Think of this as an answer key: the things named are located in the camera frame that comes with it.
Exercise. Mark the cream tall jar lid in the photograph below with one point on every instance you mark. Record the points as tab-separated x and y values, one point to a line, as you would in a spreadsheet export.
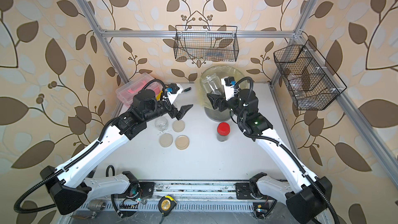
166	140

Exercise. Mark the metal pipe fitting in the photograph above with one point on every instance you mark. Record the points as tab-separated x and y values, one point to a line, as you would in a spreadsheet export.
96	205

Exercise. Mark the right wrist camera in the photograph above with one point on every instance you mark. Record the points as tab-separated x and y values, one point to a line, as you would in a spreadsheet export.
228	85

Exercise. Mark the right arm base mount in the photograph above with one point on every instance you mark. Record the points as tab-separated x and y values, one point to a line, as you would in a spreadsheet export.
249	190

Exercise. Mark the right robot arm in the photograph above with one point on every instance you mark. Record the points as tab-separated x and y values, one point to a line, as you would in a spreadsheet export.
304	193

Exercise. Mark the black wire basket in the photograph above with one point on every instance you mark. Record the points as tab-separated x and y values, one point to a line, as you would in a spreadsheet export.
206	43
312	82

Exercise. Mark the black wire basket right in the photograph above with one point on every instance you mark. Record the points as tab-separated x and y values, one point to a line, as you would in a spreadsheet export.
312	82

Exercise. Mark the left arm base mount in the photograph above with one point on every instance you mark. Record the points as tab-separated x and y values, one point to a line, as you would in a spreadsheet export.
142	189

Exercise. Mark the tan short jar lid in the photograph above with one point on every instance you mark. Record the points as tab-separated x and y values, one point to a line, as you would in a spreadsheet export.
182	142

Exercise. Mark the aluminium frame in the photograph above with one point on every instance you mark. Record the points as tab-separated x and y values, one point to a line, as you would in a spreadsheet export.
334	65

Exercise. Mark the metal mesh trash bin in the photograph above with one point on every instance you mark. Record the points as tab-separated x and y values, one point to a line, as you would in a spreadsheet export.
217	115

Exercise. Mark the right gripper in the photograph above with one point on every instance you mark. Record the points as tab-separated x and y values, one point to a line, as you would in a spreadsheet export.
221	99

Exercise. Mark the beige lid tall jar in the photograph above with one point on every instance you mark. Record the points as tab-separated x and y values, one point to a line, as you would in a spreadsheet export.
212	84

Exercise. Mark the pink plastic toolbox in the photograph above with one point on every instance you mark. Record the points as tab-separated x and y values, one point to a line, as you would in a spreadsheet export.
126	92

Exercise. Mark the ribbed glass jar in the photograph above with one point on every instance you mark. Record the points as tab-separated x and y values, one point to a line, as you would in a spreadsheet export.
161	123

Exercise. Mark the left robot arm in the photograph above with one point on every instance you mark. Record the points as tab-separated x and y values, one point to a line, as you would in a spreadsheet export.
69	185

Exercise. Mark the yellow black tape measure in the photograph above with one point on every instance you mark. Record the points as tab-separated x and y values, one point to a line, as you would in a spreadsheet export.
166	205

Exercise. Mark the yellow plastic bin liner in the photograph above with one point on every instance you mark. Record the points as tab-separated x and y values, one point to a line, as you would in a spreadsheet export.
221	71

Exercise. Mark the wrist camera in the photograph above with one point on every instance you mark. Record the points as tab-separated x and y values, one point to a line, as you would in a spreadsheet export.
228	85
173	90

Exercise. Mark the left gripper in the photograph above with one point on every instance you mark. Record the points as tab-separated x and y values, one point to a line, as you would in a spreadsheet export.
179	113

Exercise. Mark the black wire basket back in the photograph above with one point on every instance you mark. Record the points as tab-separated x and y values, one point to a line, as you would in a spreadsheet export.
206	43

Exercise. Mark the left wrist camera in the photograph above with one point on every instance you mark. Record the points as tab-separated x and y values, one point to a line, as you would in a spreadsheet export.
173	90

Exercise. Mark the red lid tea jar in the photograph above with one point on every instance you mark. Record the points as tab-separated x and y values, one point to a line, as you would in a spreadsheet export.
223	131

